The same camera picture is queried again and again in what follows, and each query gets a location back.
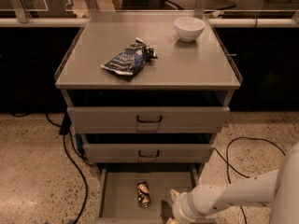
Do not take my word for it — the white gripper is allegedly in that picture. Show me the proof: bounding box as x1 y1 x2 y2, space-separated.
166 189 199 224

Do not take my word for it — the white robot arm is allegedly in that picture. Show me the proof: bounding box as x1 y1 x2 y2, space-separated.
167 144 299 224

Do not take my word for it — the grey bottom drawer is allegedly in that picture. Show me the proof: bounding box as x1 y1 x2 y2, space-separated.
86 163 198 224

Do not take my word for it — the grey drawer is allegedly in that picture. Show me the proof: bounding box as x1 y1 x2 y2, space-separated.
84 144 214 163
67 106 230 133
86 163 198 224

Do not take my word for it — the grey middle drawer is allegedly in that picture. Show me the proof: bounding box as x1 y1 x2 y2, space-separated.
84 144 214 163

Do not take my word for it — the grey drawer cabinet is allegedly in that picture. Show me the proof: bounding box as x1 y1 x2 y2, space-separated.
53 10 243 224

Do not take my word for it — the grey top drawer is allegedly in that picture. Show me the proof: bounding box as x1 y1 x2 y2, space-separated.
67 106 230 133

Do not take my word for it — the black power adapter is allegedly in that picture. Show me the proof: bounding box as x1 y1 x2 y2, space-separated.
59 112 71 135

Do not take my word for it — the blue chip bag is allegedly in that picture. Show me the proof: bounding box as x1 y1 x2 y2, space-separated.
101 37 158 77

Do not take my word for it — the white ceramic bowl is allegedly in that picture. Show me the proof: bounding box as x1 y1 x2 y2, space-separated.
174 17 206 42

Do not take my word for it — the black office chair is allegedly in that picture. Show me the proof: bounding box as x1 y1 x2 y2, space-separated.
162 0 236 11

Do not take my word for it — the black cable right floor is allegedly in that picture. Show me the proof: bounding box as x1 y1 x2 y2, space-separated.
213 136 287 224

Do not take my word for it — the black cable floor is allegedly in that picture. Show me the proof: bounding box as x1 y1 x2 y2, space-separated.
8 111 95 224
213 136 287 224

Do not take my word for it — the black cable left floor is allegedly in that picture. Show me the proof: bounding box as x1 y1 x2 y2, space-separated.
8 111 95 224

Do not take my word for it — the white horizontal rail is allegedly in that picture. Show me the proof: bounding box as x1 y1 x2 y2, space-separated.
0 18 299 28

